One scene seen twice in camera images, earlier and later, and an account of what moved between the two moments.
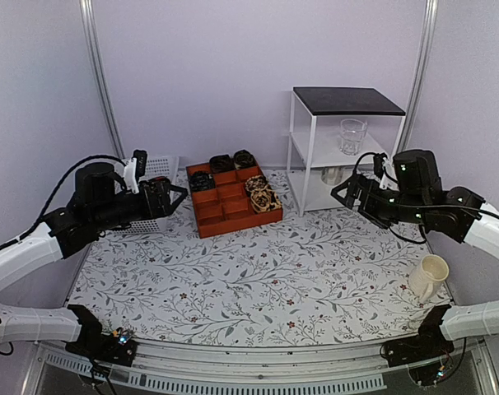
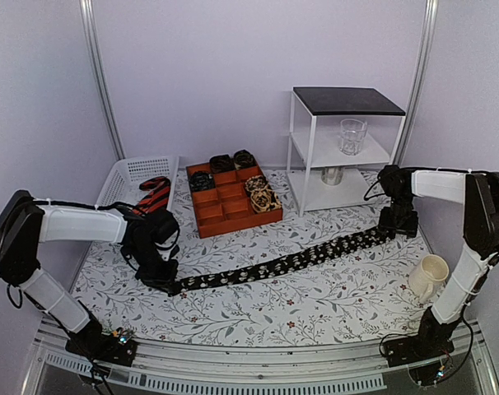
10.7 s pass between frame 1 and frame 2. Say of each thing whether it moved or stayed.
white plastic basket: stayed
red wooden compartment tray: stayed
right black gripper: moved
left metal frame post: stayed
